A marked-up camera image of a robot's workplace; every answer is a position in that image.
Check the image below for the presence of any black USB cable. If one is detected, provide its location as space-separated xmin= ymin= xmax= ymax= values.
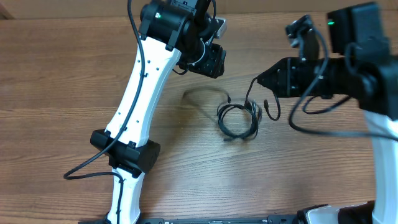
xmin=216 ymin=77 xmax=282 ymax=142

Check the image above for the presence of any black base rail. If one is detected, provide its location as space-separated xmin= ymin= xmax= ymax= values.
xmin=77 ymin=203 xmax=340 ymax=224

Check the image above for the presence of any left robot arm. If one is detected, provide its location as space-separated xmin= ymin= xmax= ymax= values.
xmin=90 ymin=0 xmax=226 ymax=223

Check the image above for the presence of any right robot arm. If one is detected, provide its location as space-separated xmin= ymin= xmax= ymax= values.
xmin=257 ymin=2 xmax=397 ymax=223

